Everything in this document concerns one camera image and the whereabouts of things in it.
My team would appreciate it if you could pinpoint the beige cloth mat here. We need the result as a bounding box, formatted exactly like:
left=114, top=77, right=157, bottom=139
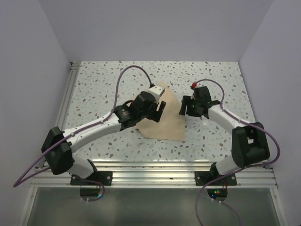
left=136, top=81, right=185, bottom=141

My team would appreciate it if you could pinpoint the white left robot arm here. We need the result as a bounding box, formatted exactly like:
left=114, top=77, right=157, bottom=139
left=42, top=86, right=166, bottom=185

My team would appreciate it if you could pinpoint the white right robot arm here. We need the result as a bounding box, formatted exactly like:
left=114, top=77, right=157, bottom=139
left=179, top=83, right=270, bottom=185

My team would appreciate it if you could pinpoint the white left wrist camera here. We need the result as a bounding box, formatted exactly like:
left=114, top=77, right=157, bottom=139
left=148, top=84, right=165, bottom=99

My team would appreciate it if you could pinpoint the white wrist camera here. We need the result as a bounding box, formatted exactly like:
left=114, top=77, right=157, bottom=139
left=148, top=84, right=165, bottom=99
left=190, top=82, right=198, bottom=90

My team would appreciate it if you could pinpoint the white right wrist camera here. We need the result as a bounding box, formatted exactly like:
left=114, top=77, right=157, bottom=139
left=190, top=82, right=198, bottom=90

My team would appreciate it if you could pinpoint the aluminium rail frame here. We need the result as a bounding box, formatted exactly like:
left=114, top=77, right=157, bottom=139
left=31, top=61, right=276, bottom=188

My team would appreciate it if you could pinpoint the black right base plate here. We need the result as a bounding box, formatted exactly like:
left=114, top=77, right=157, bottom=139
left=194, top=171, right=237, bottom=186

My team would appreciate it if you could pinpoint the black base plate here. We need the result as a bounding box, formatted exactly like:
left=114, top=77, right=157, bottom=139
left=194, top=171, right=237, bottom=186
left=70, top=171, right=113, bottom=186

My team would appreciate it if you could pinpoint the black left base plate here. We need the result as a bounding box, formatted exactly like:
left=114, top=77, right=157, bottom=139
left=70, top=171, right=113, bottom=186

